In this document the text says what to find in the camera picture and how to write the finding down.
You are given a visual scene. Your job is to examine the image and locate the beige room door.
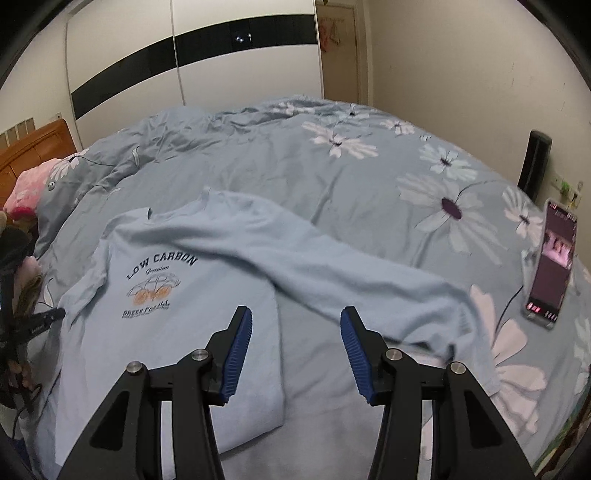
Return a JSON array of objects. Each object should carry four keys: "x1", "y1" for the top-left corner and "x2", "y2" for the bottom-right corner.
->
[{"x1": 316, "y1": 0, "x2": 372, "y2": 104}]

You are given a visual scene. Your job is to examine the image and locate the light blue printed t-shirt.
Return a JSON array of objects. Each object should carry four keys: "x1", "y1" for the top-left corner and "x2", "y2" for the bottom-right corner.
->
[{"x1": 54, "y1": 186, "x2": 502, "y2": 455}]

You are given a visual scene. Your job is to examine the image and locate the white wardrobe with black stripe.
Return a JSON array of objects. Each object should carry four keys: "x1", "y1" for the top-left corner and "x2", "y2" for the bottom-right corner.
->
[{"x1": 65, "y1": 0, "x2": 326, "y2": 134}]

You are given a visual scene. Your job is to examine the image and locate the wall socket with green plug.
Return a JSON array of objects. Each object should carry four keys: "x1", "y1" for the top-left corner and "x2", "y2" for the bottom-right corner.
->
[{"x1": 551, "y1": 175, "x2": 585, "y2": 208}]

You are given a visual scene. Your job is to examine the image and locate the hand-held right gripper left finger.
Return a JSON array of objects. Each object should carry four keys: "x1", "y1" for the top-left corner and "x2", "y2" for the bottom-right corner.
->
[{"x1": 58, "y1": 305, "x2": 254, "y2": 480}]

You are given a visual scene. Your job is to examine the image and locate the carved wooden headboard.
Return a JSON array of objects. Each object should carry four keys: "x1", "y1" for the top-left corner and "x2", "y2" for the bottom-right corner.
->
[{"x1": 0, "y1": 119, "x2": 80, "y2": 208}]

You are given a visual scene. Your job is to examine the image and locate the red door decoration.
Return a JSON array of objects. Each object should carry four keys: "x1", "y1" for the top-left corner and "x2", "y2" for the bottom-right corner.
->
[{"x1": 322, "y1": 17, "x2": 348, "y2": 48}]

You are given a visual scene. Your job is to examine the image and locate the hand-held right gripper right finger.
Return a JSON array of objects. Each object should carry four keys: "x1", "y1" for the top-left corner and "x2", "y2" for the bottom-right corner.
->
[{"x1": 339, "y1": 306, "x2": 539, "y2": 480}]

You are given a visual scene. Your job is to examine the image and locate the folded pink fleece pajamas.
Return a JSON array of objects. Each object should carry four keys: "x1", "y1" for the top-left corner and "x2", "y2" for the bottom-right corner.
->
[{"x1": 4, "y1": 159, "x2": 63, "y2": 220}]

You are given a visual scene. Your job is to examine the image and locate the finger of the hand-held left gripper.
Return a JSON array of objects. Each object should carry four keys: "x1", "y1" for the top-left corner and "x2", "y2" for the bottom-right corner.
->
[{"x1": 18, "y1": 307, "x2": 66, "y2": 340}]

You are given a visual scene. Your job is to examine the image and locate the blue-grey floral duvet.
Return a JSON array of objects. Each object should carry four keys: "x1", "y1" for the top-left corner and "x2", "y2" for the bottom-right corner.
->
[{"x1": 34, "y1": 95, "x2": 591, "y2": 476}]

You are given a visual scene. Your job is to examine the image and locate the black upright device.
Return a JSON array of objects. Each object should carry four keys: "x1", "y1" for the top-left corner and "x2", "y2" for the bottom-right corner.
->
[{"x1": 517, "y1": 130, "x2": 553, "y2": 201}]

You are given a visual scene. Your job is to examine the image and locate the smartphone with lit screen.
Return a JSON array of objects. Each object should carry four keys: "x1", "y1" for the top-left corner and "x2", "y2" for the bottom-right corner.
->
[{"x1": 522, "y1": 198, "x2": 579, "y2": 330}]

